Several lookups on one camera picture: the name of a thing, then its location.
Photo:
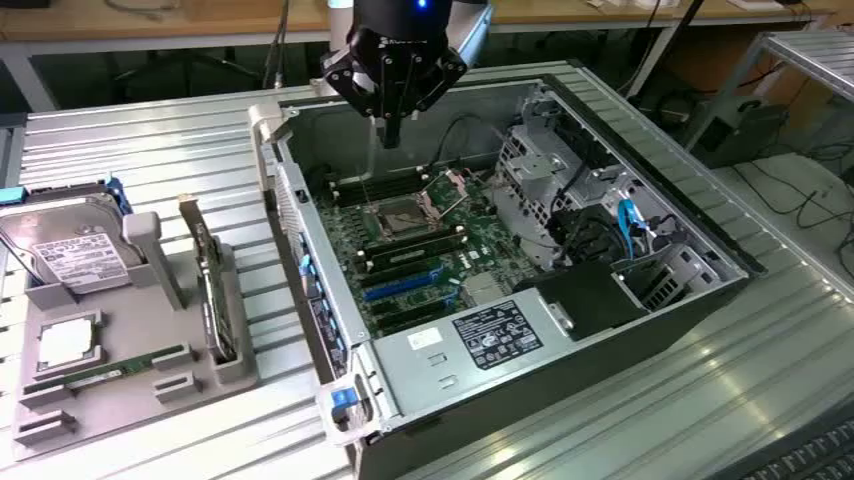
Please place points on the CPU socket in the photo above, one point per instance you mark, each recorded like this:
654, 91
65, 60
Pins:
401, 220

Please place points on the installed black RAM stick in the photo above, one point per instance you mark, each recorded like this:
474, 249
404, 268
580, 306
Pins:
414, 247

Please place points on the silver chipset heat sink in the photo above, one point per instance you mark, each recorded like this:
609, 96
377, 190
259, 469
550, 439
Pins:
482, 290

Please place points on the green RAM stick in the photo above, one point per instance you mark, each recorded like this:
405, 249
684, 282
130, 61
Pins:
101, 374

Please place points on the gray parts rack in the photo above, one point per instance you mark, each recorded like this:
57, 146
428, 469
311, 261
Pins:
134, 395

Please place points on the wooden desk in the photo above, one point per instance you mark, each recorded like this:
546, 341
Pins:
167, 20

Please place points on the open black PC case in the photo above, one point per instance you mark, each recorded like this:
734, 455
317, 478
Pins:
668, 165

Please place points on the gray power supply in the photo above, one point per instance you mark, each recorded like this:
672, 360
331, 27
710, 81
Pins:
468, 365

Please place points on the metal socket cover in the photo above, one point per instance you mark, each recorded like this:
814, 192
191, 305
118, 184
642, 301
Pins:
449, 192

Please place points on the blue disk caddy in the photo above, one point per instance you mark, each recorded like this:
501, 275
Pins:
119, 195

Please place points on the black graphics card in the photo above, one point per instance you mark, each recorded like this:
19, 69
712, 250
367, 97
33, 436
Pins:
209, 260

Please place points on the metal slat side table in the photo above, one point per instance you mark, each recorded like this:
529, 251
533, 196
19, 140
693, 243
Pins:
814, 55

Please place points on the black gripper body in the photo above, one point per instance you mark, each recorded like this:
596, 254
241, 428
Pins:
401, 25

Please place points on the silver CPU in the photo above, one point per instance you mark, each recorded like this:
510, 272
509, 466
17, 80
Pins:
66, 341

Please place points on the gray metal drive cage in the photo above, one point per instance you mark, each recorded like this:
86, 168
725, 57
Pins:
534, 190

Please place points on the black box on floor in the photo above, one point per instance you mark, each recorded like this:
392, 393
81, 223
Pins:
741, 135

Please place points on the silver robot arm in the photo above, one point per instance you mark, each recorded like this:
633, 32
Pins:
341, 15

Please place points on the black keyboard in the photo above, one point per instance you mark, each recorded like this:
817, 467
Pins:
801, 455

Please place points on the blue case latch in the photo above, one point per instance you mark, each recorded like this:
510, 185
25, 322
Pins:
343, 401

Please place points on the blue expansion slot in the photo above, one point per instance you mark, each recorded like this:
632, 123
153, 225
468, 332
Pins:
404, 282

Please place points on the black expansion slot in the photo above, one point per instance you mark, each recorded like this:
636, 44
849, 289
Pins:
410, 310

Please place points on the green motherboard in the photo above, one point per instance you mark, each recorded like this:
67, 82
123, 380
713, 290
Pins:
484, 240

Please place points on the silver hard disk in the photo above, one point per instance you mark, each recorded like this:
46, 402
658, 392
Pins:
67, 240

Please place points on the black air shroud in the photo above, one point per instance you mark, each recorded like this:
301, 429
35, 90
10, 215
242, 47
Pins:
581, 300

